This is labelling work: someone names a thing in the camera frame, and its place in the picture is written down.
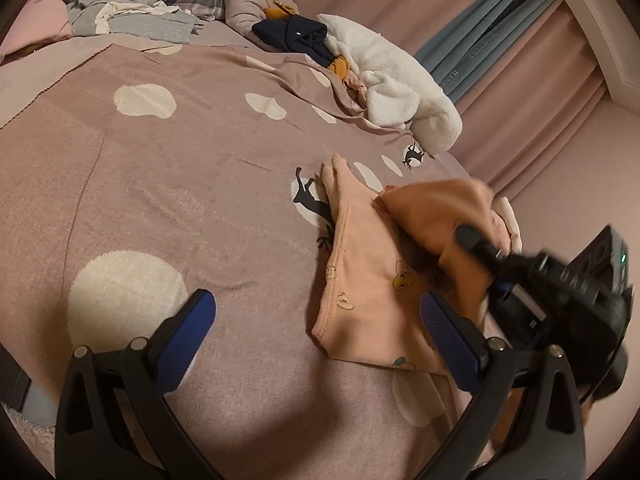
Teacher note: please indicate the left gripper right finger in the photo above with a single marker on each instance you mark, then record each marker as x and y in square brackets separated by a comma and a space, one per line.
[545, 439]

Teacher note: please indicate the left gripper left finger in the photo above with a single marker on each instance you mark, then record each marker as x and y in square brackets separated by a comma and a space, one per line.
[114, 421]

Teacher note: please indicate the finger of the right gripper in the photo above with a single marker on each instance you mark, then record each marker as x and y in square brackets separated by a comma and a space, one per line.
[488, 255]

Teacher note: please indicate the peach cartoon print baby onesie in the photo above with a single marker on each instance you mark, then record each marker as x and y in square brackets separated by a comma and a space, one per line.
[389, 249]

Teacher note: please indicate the white fluffy fleece garment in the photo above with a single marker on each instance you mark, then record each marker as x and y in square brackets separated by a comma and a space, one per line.
[399, 90]

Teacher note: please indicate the pink curtain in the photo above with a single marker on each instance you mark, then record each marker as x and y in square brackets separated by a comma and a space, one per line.
[525, 109]

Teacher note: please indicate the blue grey curtain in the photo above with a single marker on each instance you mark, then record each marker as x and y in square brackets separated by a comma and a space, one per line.
[468, 46]

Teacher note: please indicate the mustard yellow garment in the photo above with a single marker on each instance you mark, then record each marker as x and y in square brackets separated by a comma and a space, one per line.
[339, 67]

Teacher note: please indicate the mauve polka dot blanket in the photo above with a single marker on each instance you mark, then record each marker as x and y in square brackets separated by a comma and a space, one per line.
[132, 177]

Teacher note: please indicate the navy blue garment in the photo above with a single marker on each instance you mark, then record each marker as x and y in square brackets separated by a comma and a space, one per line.
[298, 35]

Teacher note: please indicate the pink folded garment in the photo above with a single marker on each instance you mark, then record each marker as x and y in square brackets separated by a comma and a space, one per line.
[39, 22]

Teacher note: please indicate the grey and white garment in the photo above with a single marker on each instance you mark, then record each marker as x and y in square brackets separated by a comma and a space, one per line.
[152, 19]

